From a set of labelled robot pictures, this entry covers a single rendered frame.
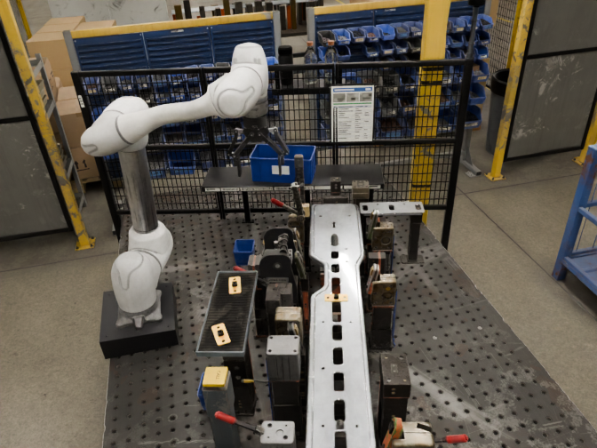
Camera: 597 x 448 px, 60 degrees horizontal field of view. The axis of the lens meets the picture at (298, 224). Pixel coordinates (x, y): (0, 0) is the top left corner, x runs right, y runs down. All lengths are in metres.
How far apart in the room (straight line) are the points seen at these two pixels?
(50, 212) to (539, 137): 4.04
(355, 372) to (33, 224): 3.13
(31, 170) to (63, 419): 1.79
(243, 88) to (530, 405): 1.45
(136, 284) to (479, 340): 1.37
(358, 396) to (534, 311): 2.10
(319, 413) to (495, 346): 0.92
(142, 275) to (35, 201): 2.20
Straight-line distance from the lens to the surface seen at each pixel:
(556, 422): 2.07
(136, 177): 2.07
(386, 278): 1.93
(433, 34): 2.59
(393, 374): 1.63
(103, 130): 1.83
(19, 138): 3.99
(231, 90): 1.40
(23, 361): 3.52
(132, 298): 2.15
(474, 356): 2.18
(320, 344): 1.74
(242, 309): 1.64
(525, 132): 4.91
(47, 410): 3.19
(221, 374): 1.47
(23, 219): 4.30
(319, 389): 1.62
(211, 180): 2.65
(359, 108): 2.61
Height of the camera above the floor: 2.26
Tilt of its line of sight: 33 degrees down
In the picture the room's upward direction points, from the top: 3 degrees counter-clockwise
